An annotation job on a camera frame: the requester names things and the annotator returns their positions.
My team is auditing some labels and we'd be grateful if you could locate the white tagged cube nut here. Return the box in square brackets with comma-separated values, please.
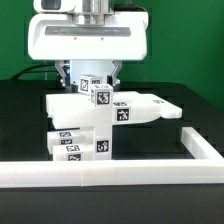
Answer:
[78, 74, 102, 94]
[90, 84, 113, 107]

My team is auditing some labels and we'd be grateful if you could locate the white chair back part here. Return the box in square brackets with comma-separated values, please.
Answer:
[46, 91, 182, 129]

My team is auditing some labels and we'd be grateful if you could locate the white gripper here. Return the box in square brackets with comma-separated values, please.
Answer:
[28, 0, 149, 87]

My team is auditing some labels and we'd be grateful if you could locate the white U-shaped obstacle frame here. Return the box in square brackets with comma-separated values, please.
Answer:
[0, 127, 224, 188]

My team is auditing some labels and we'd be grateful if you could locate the black cable with connector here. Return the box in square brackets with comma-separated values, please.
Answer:
[9, 63, 58, 81]

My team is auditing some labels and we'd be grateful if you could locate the white chair seat part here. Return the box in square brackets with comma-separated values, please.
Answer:
[94, 125, 112, 160]

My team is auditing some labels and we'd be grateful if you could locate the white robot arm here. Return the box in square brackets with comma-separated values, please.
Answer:
[28, 0, 150, 86]

